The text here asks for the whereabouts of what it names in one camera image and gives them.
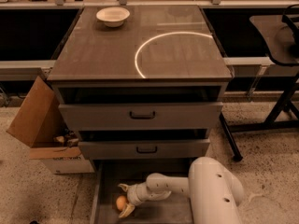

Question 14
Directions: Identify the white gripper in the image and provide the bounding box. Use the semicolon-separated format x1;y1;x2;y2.
118;183;150;218

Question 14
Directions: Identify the orange fruit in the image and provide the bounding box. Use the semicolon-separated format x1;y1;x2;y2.
116;195;128;212

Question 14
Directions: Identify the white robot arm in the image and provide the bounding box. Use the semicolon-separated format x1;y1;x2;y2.
119;157;244;224

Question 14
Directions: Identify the bottom open grey drawer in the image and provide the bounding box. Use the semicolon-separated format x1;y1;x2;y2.
90;159;193;224

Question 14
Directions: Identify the middle grey drawer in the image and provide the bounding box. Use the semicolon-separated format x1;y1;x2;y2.
78;139;210;160

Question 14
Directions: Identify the top grey drawer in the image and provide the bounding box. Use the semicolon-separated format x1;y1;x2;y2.
59;102;222;131

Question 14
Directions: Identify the grey drawer cabinet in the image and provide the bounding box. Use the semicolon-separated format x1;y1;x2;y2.
47;5;234;170

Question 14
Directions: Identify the open cardboard box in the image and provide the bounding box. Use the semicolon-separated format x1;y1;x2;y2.
7;77;94;175

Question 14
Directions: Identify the white bowl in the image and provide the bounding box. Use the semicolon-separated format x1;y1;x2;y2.
96;7;130;28

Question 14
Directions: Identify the black stand with tray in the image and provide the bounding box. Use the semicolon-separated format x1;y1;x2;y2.
220;4;299;161

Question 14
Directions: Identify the black middle drawer handle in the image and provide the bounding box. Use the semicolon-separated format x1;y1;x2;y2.
135;147;158;154

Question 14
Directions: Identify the black drawer handle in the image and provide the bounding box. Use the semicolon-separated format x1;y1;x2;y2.
129;111;156;119
135;147;158;154

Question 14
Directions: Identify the black top drawer handle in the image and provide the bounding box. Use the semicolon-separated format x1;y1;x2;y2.
129;111;156;119

